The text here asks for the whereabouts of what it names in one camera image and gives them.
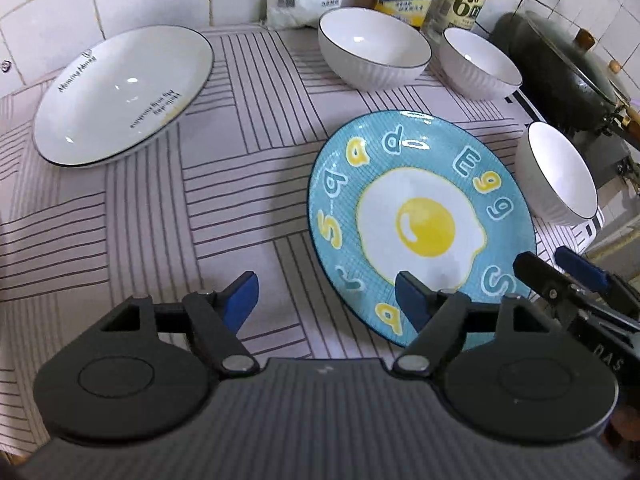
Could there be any blue fried egg plate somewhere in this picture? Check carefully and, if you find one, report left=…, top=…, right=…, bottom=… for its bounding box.
left=307, top=110, right=536, bottom=346

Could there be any white black-rimmed plate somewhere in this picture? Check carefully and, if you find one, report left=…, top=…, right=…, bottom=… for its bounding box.
left=32, top=25, right=215, bottom=168

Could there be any large white ribbed bowl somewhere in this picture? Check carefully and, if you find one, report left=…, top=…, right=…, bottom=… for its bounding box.
left=318, top=6, right=433, bottom=92

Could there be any striped patterned table mat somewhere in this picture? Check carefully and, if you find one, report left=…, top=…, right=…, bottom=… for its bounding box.
left=1, top=26, right=538, bottom=455

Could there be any black wok with lid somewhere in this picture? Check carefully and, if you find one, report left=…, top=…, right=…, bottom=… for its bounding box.
left=490, top=11, right=639, bottom=164

